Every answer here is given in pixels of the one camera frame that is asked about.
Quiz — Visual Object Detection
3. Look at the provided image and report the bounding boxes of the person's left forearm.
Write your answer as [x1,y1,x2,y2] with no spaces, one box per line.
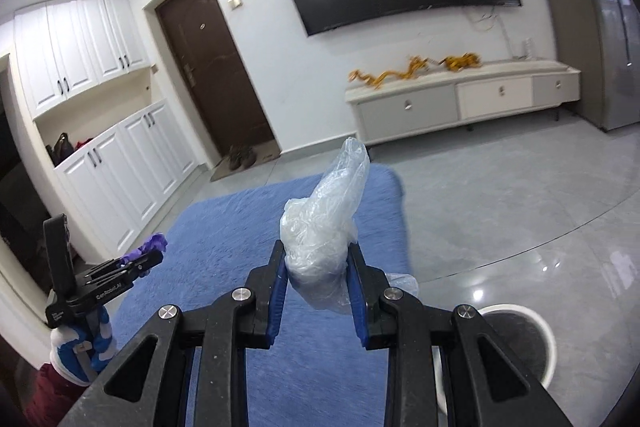
[27,359,101,427]

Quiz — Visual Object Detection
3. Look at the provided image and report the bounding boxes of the white television console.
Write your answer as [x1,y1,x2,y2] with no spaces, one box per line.
[345,59,581,145]

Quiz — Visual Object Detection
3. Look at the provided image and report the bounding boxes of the purple wrapper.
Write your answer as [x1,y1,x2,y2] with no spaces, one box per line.
[122,233,168,278]

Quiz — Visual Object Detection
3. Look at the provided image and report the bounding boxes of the person's left hand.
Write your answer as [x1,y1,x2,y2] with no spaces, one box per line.
[50,304,118,383]

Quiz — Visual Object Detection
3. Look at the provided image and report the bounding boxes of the clear plastic bag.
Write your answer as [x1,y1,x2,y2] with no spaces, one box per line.
[280,137,418,315]

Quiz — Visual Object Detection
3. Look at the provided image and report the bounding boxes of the grey refrigerator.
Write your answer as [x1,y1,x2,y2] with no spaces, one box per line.
[565,0,640,132]

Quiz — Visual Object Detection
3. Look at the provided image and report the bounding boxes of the brown door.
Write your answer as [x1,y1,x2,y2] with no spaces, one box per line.
[154,0,277,162]

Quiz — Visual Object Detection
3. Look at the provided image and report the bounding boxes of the grey doormat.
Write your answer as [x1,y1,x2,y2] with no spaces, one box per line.
[209,152,281,182]

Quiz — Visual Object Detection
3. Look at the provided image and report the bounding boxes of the blue shaggy rug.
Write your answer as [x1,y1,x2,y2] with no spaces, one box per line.
[107,164,408,427]

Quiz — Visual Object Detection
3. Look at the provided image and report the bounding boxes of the long golden dragon figurine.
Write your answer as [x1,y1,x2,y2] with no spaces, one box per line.
[348,56,431,88]

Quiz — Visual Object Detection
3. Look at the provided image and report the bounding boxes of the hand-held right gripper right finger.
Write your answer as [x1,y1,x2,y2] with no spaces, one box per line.
[346,243,576,427]

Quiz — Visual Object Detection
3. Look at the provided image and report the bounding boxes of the small golden figurine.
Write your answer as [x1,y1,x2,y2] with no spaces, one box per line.
[440,53,481,72]

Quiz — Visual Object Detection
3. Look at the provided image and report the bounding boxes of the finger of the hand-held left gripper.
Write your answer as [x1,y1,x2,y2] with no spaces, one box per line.
[84,249,165,284]

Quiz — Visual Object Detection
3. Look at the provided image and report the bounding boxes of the white cabinet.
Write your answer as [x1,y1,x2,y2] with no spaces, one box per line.
[14,0,201,258]

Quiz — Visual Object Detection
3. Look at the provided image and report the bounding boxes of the white trash bin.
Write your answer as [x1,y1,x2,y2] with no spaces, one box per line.
[432,304,557,415]

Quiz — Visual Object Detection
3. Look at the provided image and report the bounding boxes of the television cables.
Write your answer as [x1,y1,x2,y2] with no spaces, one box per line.
[467,6,526,58]

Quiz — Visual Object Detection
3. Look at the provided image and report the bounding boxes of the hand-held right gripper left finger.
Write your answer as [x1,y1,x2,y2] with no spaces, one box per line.
[60,239,290,427]

